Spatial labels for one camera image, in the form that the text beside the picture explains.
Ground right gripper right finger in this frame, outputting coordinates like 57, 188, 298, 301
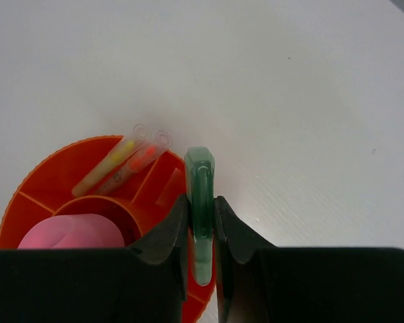
214, 196, 404, 322

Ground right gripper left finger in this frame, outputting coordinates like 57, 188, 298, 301
0, 195, 189, 322

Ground pink capped clear tube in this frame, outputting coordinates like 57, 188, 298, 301
18, 213, 125, 249

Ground green highlighter pen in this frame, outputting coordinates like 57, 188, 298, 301
184, 146, 215, 286

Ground red thin pen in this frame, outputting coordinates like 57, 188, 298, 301
94, 130, 172, 196

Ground yellow thin pen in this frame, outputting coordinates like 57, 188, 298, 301
71, 124, 151, 198

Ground orange round divided container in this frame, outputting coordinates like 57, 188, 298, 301
0, 136, 214, 322

